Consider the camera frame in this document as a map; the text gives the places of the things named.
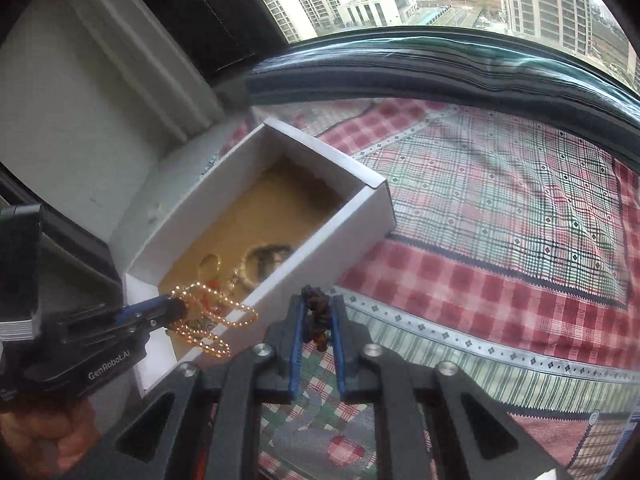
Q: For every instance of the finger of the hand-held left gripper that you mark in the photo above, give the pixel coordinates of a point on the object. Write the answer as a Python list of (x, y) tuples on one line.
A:
[(165, 317), (145, 306)]

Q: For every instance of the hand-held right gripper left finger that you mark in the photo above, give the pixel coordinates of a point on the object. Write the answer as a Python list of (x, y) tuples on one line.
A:
[(295, 340)]

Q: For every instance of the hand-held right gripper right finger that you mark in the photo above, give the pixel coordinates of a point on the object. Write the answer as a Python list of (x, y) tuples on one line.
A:
[(337, 345)]

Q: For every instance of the gold hoop bangle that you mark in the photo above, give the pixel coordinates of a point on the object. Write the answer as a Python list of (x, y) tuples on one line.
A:
[(216, 260)]

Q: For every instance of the white cardboard box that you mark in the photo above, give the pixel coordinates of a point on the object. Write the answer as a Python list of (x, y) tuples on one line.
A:
[(350, 200)]

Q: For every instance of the person's left hand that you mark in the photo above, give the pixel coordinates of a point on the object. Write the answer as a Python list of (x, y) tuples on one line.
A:
[(45, 435)]

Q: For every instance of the plaid blanket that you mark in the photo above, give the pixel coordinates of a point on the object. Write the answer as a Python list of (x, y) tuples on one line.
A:
[(500, 210)]

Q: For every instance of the dark window blind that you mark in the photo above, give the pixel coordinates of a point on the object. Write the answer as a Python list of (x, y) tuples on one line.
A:
[(215, 10)]

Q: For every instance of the dark striped folded bedding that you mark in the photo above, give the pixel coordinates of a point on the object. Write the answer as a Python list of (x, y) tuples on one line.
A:
[(450, 60)]

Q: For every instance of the white low building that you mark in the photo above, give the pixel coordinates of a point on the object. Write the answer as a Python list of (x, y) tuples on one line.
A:
[(375, 7)]

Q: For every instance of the tall apartment building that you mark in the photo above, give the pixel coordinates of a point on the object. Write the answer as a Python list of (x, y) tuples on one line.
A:
[(545, 0)]

